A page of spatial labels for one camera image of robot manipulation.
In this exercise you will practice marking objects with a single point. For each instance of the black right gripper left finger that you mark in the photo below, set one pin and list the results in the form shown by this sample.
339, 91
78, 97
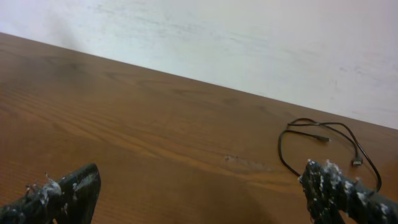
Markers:
71, 199

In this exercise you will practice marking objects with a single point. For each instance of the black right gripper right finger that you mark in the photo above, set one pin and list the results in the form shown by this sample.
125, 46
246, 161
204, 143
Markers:
329, 193

